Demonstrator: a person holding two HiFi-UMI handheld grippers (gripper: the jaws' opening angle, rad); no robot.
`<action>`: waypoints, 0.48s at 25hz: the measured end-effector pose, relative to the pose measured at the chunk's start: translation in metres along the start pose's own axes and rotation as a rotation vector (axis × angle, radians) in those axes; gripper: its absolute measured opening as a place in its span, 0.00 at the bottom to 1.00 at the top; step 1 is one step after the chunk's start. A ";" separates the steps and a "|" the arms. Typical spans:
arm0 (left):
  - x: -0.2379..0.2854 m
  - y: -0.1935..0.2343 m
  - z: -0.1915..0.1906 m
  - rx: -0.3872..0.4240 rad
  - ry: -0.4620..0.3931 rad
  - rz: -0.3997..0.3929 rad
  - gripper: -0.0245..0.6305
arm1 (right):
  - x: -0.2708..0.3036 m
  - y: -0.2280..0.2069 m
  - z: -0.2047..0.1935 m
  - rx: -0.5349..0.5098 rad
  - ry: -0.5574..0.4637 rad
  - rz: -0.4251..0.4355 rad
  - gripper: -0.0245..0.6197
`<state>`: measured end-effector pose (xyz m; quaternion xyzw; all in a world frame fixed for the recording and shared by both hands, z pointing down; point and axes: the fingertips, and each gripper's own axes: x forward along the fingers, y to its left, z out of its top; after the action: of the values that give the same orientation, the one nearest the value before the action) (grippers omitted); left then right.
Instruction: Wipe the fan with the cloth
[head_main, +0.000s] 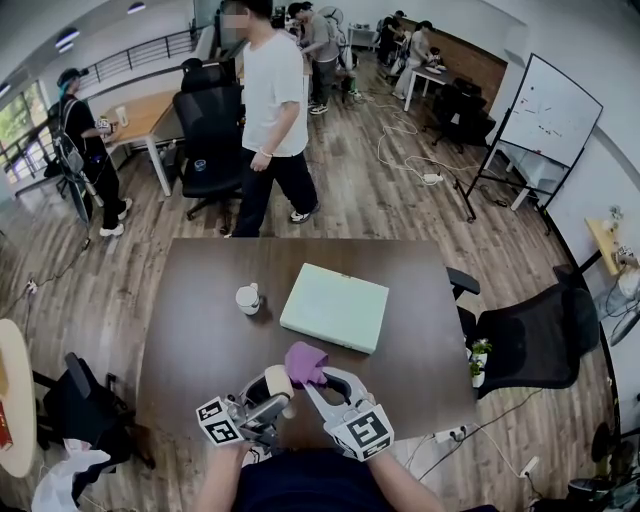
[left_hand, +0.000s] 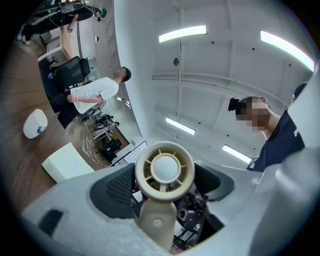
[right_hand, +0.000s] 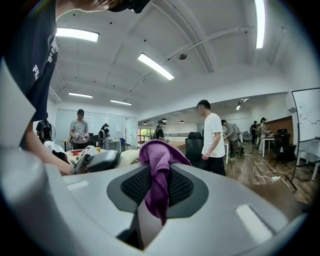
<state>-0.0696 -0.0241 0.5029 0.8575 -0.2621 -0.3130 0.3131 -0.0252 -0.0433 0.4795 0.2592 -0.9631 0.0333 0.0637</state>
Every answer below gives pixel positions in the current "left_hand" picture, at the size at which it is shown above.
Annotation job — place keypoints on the blue tape roll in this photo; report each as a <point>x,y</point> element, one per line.
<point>49,75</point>

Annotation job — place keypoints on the black high-back office chair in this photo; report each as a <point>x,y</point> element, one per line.
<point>70,70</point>

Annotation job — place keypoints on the small cream handheld fan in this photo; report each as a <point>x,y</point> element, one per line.
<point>165,167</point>

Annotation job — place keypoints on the person's head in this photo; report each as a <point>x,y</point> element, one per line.
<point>260,117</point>

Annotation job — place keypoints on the purple cloth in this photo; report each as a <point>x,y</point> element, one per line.
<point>145,198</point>

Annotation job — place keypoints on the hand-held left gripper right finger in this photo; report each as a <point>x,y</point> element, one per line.
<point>262,200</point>

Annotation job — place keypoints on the wooden desk white legs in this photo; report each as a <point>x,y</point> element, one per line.
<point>67,45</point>

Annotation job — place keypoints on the pale green flat box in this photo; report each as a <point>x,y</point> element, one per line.
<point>67,162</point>

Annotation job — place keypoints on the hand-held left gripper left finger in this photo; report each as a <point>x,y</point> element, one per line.
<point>87,220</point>

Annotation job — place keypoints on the white mug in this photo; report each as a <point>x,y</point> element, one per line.
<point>35,123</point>

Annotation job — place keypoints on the round grey ceiling fixture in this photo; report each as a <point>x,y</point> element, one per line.
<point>176,61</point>

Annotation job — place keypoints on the black head camera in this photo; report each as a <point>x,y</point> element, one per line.
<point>233,104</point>

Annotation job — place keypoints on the person's dark navy clothing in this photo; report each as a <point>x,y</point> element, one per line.
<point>277,147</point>

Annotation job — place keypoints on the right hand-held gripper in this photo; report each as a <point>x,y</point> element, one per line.
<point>190,220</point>

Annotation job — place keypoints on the white badge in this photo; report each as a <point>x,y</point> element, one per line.
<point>253,163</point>

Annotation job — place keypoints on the white ceiling tube light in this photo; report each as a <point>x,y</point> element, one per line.
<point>236,153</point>
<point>180,126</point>
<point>182,33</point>
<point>287,47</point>

